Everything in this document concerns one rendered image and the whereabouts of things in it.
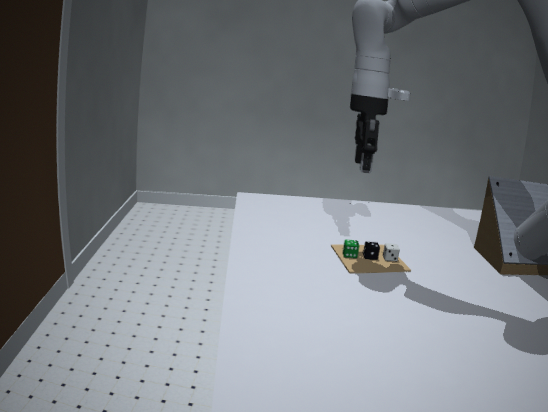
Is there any green die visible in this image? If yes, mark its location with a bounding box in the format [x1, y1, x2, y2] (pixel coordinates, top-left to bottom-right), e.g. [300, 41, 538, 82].
[343, 240, 359, 258]

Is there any black die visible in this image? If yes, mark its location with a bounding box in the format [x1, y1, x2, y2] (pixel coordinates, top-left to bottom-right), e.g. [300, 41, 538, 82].
[363, 241, 380, 260]

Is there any tan flat mat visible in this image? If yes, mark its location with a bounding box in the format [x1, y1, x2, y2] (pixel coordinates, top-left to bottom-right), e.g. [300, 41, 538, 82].
[331, 245, 411, 273]

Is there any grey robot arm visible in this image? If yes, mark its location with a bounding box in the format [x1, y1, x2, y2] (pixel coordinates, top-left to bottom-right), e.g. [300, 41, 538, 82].
[351, 0, 548, 260]

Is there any grey die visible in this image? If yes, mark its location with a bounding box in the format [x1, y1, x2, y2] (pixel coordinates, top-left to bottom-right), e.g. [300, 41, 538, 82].
[383, 243, 400, 261]

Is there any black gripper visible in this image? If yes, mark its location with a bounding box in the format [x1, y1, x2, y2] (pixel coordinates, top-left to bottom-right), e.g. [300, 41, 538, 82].
[350, 94, 388, 173]

